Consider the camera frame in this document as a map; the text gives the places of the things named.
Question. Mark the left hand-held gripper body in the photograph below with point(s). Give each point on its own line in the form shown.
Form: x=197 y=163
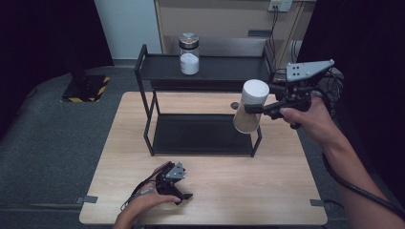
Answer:
x=175 y=171

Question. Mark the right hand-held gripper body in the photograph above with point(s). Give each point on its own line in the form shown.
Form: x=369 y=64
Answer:
x=305 y=71

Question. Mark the jar with white lid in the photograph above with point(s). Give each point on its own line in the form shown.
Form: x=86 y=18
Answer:
x=254 y=90

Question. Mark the black two-tier metal rack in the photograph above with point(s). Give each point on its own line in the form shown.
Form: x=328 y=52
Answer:
x=216 y=68

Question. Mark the glass jar with silver lid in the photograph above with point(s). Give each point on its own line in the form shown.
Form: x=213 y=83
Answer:
x=189 y=60

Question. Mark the person's left hand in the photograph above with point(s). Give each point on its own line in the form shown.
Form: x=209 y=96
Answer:
x=148 y=202

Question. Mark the person's right hand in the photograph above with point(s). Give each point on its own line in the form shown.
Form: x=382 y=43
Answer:
x=315 y=124

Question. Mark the round black table grommet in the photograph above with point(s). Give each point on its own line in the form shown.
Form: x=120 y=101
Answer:
x=234 y=105

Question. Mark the grey flat strip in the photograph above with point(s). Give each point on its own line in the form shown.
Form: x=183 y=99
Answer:
x=259 y=33

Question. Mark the black curtain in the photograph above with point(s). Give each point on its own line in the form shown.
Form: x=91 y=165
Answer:
x=372 y=47
x=38 y=47

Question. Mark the grey tape piece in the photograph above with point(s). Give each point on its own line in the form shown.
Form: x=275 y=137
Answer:
x=87 y=199
x=317 y=202

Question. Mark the black stand base striped tape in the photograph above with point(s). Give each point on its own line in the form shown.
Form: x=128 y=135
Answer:
x=84 y=92

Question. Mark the white wall socket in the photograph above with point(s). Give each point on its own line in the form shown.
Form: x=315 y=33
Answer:
x=280 y=4

